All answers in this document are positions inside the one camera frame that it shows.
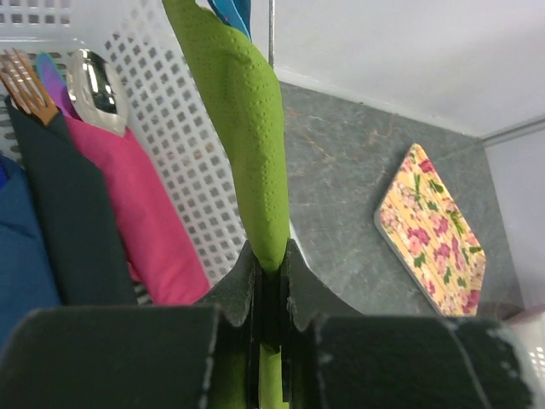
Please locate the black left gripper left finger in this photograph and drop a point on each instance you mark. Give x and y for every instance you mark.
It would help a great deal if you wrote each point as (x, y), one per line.
(199, 356)

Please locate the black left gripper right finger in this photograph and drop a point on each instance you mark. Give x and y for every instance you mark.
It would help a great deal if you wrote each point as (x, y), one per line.
(335, 357)

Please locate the green paper napkin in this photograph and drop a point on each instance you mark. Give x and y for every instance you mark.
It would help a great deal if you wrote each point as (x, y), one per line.
(241, 94)

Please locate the blue metallic fork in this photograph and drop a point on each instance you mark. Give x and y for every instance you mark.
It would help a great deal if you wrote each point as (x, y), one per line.
(234, 13)

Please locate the pink rolled napkin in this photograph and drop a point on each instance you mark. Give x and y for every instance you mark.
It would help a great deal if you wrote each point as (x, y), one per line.
(159, 251)

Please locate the dark grey rolled napkin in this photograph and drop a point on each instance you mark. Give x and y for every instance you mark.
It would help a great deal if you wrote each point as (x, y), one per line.
(75, 214)

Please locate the blue rolled napkin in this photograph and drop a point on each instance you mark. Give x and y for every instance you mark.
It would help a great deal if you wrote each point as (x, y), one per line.
(27, 281)

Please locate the floral rectangular tray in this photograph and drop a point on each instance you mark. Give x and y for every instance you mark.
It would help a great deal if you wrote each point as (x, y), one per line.
(425, 229)

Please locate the white laundry basket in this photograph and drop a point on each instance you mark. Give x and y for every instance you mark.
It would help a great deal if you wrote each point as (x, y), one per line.
(528, 327)

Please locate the white perforated plastic basket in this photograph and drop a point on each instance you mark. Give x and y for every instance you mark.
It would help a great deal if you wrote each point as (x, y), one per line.
(166, 113)

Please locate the silver spoon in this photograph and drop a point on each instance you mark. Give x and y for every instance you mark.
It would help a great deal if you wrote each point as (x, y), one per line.
(96, 92)

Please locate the copper fork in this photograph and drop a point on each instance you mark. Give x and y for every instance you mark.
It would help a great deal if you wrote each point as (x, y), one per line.
(25, 87)

